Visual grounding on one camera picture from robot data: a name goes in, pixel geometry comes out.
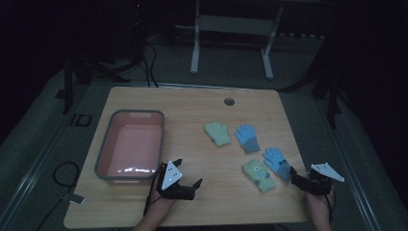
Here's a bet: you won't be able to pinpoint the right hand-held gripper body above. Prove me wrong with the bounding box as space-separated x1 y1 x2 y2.
303 162 345 196

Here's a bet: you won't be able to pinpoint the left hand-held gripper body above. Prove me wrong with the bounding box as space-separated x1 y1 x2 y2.
156 160 196 201

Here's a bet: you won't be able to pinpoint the blue glove with dark patches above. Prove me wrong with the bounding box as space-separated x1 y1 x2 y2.
262 146 293 184

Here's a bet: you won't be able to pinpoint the light green glove with face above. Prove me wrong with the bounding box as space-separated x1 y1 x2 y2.
242 159 277 194

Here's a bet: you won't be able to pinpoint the plain light green glove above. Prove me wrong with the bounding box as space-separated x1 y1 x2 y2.
203 121 232 148

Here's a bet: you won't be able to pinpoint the pink basin with grey rim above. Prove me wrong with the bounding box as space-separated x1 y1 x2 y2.
94 109 166 187

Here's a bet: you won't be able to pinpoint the blue glove with grey cuff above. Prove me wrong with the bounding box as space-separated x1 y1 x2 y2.
234 123 262 154

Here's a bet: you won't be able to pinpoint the person's right hand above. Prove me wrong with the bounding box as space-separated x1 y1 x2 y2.
304 191 333 216

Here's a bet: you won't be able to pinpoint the person's left hand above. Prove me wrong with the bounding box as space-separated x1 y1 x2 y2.
149 182 180 215

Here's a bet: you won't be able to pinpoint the black stand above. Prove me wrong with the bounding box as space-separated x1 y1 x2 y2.
55 47 131 116
278 32 345 130

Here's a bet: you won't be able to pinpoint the white metal stand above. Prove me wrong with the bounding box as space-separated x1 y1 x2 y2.
190 0 285 81

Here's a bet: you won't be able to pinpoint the left hand-held gripper black cable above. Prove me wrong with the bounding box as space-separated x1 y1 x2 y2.
142 168 162 217

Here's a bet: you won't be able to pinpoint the black hanging cables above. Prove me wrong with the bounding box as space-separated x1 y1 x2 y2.
134 3 160 89

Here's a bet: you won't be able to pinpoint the black floor bracket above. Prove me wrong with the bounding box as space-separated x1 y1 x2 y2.
69 113 93 128

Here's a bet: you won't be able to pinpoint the black looped floor cable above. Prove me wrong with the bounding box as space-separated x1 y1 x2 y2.
34 161 81 231

